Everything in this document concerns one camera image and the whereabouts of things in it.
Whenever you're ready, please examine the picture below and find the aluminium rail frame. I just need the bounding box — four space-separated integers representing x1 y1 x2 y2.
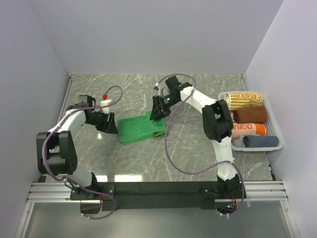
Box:
14 74 298 238

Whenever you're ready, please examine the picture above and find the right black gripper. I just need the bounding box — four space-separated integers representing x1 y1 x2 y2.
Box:
150 94 180 121

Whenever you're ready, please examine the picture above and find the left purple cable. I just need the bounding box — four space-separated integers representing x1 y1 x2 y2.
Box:
41 85 117 220

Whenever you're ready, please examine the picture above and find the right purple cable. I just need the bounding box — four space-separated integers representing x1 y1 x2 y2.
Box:
158 73 246 218

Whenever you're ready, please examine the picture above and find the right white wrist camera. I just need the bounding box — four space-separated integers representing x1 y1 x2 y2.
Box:
154 83 162 96

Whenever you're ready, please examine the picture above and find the green towel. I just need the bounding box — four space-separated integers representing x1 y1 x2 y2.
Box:
117 111 166 145

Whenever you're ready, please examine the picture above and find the purple cable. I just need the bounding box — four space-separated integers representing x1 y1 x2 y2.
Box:
158 73 246 218
41 85 117 220

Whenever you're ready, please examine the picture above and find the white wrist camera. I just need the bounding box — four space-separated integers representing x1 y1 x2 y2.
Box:
154 83 162 96
100 93 115 114

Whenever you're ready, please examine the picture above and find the yellow white rolled towel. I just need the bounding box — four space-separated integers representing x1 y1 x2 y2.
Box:
224 92 263 111

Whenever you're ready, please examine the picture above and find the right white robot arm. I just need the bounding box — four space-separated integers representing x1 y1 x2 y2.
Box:
150 73 245 198

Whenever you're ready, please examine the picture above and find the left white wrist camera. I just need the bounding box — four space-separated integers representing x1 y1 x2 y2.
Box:
100 93 115 114

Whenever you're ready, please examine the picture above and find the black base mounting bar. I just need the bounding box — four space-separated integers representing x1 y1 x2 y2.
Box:
70 181 246 214

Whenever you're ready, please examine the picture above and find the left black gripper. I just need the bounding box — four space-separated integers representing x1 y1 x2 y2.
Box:
86 109 118 134

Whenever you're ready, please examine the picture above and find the orange white rolled towel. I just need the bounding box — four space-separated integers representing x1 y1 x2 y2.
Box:
232 123 266 139

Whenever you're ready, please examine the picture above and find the dark blue rolled towel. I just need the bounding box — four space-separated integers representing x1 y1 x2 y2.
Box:
232 135 279 148

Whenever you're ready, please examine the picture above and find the white plastic basket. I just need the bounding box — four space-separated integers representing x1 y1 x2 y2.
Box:
231 98 283 152

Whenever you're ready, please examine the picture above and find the brown rolled towel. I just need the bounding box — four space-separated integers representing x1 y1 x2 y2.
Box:
233 106 267 124

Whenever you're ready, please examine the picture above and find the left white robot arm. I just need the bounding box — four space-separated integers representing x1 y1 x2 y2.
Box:
36 95 118 199

